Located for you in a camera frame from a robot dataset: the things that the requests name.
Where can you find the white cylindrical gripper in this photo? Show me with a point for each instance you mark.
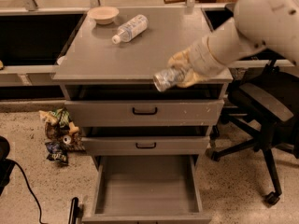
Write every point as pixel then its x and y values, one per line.
pixel 199 59

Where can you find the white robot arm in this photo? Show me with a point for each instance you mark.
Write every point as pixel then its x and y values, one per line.
pixel 255 26

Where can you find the grey top drawer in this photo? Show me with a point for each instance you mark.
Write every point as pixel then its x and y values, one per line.
pixel 144 113

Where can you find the grey drawer cabinet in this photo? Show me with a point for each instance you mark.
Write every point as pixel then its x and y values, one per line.
pixel 96 69

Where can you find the grey middle drawer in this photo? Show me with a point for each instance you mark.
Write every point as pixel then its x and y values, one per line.
pixel 155 145

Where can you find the grey open bottom drawer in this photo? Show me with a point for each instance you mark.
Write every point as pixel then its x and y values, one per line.
pixel 147 190

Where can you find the small can on floor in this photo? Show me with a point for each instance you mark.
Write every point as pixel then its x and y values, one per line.
pixel 67 139

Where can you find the black bar near drawer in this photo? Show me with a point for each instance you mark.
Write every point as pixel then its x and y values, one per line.
pixel 74 209

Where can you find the clear plastic water bottle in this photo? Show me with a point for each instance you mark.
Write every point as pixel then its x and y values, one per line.
pixel 131 29

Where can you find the black office chair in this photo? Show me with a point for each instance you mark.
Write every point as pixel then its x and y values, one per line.
pixel 266 107

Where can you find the beige bowl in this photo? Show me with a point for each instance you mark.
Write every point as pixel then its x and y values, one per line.
pixel 103 15

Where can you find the green chip bag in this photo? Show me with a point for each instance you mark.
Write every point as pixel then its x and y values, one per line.
pixel 58 117

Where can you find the brown snack bag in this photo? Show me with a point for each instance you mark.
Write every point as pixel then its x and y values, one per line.
pixel 56 133

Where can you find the blue snack bag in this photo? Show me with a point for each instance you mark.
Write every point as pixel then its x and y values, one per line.
pixel 56 153

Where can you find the black device at left edge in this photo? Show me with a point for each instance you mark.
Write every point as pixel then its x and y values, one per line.
pixel 6 165

